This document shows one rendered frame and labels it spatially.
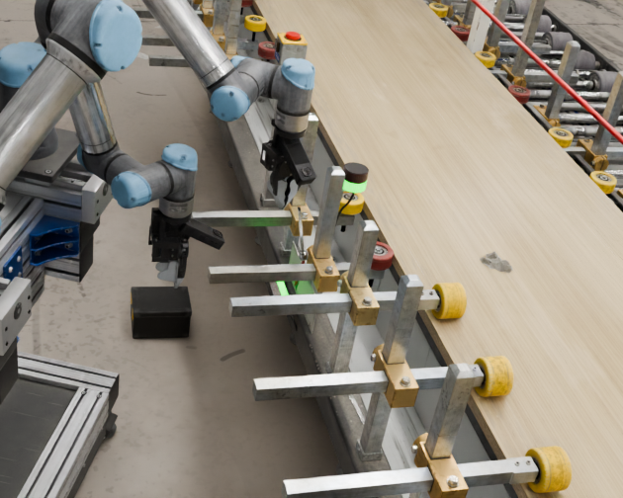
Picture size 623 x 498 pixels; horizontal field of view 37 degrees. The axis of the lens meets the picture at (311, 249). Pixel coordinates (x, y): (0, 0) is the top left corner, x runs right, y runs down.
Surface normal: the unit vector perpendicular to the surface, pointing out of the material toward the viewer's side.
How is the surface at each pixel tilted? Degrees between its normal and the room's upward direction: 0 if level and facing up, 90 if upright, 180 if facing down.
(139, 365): 0
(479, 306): 0
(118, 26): 85
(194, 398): 0
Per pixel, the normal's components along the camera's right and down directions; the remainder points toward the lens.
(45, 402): 0.15, -0.82
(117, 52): 0.80, 0.36
